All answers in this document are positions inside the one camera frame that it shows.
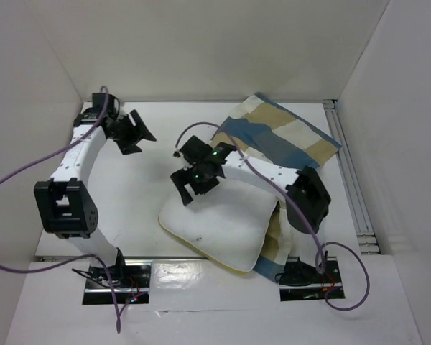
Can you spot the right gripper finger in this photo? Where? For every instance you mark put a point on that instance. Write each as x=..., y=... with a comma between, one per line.
x=201, y=187
x=180, y=179

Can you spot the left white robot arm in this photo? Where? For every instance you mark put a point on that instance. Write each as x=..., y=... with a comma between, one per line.
x=64, y=203

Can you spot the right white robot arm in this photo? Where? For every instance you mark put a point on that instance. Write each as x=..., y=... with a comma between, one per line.
x=303, y=191

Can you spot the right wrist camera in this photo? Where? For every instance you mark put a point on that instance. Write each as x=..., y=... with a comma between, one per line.
x=195, y=150

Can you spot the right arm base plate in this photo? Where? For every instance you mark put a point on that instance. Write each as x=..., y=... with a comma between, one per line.
x=299, y=281

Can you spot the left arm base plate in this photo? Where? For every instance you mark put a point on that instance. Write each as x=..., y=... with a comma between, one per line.
x=132, y=288

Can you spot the blue beige checked pillowcase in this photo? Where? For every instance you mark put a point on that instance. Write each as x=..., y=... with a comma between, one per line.
x=269, y=131

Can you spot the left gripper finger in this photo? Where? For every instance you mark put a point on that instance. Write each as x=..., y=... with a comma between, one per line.
x=129, y=147
x=140, y=129

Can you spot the aluminium frame rail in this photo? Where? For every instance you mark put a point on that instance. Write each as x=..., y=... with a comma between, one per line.
x=367, y=240

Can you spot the white pillow yellow edge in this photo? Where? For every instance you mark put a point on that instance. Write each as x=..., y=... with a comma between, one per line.
x=227, y=225

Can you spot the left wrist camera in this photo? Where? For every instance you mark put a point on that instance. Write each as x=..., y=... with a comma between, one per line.
x=98, y=101

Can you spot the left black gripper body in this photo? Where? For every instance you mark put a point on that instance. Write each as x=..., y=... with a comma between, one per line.
x=124, y=127

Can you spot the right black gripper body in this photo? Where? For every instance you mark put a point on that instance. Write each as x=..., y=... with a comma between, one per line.
x=192, y=167

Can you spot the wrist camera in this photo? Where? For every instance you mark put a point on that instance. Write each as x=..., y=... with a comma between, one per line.
x=98, y=101
x=195, y=150

